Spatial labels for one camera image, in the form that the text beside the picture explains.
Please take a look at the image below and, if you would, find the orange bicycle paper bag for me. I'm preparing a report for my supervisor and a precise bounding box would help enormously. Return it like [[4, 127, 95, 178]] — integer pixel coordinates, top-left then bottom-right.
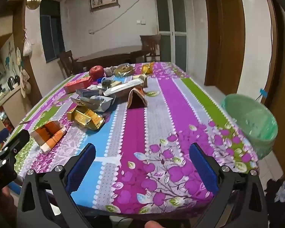
[[127, 88, 148, 109]]

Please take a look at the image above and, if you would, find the green lined trash bin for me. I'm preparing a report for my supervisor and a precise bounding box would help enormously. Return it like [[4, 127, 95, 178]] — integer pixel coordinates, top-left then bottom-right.
[[221, 94, 278, 160]]

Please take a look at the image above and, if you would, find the black bag with cloth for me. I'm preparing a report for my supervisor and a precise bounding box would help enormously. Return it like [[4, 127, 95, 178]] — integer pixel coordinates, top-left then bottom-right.
[[264, 179, 285, 222]]

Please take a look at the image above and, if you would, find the orange white carton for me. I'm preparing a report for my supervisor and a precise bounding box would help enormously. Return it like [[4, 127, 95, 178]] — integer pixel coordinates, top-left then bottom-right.
[[30, 120, 67, 154]]

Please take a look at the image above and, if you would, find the black electric kettle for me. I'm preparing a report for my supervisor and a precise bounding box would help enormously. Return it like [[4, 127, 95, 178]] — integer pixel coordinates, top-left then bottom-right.
[[7, 76, 18, 91]]

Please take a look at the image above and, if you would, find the gold foil box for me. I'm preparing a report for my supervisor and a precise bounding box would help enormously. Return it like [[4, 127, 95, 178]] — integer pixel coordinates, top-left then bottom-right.
[[67, 105, 105, 131]]

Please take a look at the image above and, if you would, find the crumpled silver wrapper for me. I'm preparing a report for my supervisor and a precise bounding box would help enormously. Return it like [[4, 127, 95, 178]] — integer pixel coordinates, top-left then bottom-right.
[[70, 89, 116, 113]]

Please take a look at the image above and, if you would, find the red carton box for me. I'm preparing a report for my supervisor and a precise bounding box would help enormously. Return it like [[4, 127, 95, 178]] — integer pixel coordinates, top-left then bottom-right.
[[63, 77, 92, 94]]

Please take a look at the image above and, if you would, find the wooden chair left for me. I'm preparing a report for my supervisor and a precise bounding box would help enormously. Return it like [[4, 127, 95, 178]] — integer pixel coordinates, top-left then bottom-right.
[[59, 51, 79, 77]]

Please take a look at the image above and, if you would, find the wooden chair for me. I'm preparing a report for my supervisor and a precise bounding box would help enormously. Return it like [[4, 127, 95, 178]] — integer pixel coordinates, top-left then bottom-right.
[[59, 51, 79, 77], [140, 35, 161, 62]]

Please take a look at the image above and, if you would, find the hanging white plastic bag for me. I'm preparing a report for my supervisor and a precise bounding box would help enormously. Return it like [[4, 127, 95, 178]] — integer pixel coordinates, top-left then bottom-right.
[[22, 28, 32, 57]]

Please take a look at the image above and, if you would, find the floral striped tablecloth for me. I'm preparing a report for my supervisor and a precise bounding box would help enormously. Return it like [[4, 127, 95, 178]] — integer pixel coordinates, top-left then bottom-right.
[[15, 62, 258, 214]]

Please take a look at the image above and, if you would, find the red apple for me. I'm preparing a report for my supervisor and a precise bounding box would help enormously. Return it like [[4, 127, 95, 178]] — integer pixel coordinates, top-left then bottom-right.
[[89, 65, 104, 81]]

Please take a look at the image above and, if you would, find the bagged bread bun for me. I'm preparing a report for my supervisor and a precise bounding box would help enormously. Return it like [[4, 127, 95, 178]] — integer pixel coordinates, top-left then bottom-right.
[[114, 63, 135, 78]]

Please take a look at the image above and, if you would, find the dark window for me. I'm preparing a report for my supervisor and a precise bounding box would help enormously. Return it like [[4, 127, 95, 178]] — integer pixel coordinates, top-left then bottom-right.
[[40, 0, 65, 63]]

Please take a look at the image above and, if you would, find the yellow candy wrapper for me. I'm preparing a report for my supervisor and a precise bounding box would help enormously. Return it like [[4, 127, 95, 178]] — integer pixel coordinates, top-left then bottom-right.
[[142, 62, 155, 75]]

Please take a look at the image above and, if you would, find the dark wooden dining table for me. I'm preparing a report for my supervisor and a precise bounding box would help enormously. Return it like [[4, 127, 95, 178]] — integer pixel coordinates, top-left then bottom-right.
[[77, 45, 149, 70]]

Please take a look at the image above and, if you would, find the wooden chair right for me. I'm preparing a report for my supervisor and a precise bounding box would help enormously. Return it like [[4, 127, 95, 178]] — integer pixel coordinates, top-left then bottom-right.
[[140, 35, 161, 62]]

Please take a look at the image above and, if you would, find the white glass double door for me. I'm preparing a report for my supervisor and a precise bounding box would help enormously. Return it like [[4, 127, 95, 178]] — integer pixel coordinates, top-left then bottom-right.
[[155, 0, 187, 71]]

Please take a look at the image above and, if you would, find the brass wall clock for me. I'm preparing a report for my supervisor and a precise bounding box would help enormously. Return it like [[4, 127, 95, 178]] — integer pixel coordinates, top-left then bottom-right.
[[26, 0, 41, 10]]

